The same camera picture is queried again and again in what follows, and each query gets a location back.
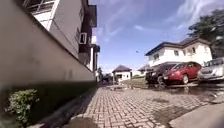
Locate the small white house brown roof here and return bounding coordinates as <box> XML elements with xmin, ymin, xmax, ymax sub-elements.
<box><xmin>111</xmin><ymin>64</ymin><xmax>134</xmax><ymax>83</ymax></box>

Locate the grass patch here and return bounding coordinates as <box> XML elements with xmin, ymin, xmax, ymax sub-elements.
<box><xmin>127</xmin><ymin>77</ymin><xmax>148</xmax><ymax>90</ymax></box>

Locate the black car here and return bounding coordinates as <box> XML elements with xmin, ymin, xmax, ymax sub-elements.
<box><xmin>144</xmin><ymin>63</ymin><xmax>178</xmax><ymax>86</ymax></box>

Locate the brick paved road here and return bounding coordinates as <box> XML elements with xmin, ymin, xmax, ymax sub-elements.
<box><xmin>63</xmin><ymin>82</ymin><xmax>224</xmax><ymax>128</ymax></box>

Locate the white house with dark roof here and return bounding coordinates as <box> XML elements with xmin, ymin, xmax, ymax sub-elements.
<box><xmin>144</xmin><ymin>37</ymin><xmax>214</xmax><ymax>70</ymax></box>

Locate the grey multi-storey building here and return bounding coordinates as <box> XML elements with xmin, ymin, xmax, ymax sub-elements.
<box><xmin>21</xmin><ymin>0</ymin><xmax>101</xmax><ymax>73</ymax></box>

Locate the dark roadside gutter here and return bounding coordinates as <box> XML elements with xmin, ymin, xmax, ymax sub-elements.
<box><xmin>26</xmin><ymin>87</ymin><xmax>100</xmax><ymax>128</ymax></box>

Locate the red car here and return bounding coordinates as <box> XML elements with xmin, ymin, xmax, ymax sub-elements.
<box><xmin>162</xmin><ymin>61</ymin><xmax>203</xmax><ymax>86</ymax></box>

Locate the green bush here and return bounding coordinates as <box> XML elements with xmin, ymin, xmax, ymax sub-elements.
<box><xmin>4</xmin><ymin>88</ymin><xmax>41</xmax><ymax>127</ymax></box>

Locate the silver car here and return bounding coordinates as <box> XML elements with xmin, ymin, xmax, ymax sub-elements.
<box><xmin>197</xmin><ymin>57</ymin><xmax>224</xmax><ymax>84</ymax></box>

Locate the large dark green tree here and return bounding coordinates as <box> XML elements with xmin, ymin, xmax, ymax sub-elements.
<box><xmin>187</xmin><ymin>8</ymin><xmax>224</xmax><ymax>60</ymax></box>

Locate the pale concrete slab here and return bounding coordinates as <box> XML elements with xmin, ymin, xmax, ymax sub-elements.
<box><xmin>168</xmin><ymin>102</ymin><xmax>224</xmax><ymax>128</ymax></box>

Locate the grey boundary wall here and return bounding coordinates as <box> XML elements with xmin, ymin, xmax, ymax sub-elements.
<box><xmin>0</xmin><ymin>0</ymin><xmax>98</xmax><ymax>125</ymax></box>

